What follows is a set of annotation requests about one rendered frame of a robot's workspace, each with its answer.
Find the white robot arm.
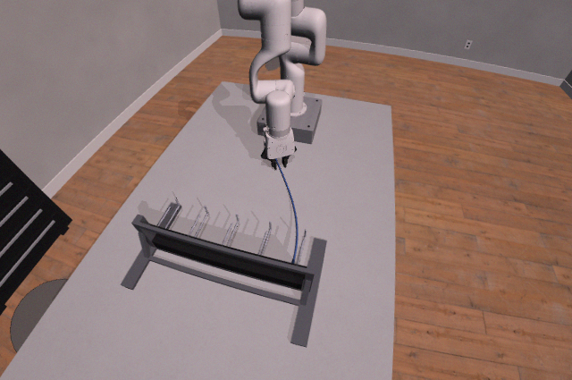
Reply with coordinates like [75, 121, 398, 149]
[238, 0, 326, 137]

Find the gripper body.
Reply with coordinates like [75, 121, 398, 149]
[264, 128, 295, 159]

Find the dark grey rack with patch panel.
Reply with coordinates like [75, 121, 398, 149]
[121, 198, 327, 347]

